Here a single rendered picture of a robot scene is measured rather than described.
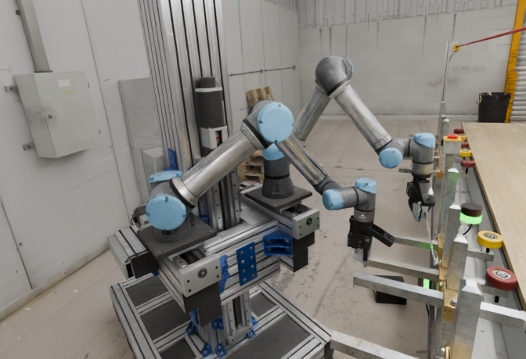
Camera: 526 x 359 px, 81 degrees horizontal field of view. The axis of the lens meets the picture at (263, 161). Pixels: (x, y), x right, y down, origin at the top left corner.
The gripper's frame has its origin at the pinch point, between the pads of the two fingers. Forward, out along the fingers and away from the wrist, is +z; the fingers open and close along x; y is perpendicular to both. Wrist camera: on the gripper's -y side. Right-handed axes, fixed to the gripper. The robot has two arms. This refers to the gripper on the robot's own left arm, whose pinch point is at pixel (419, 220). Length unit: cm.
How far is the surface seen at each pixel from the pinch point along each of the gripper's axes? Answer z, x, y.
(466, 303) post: -18, 14, -67
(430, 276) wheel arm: 10.7, 2.4, -21.9
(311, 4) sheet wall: -204, 32, 775
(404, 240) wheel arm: 13.0, 3.4, 5.1
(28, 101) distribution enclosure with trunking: -51, 239, 75
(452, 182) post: -14.9, -12.6, 3.3
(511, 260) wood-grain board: 5.3, -24.7, -18.7
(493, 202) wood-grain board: 5, -43, 27
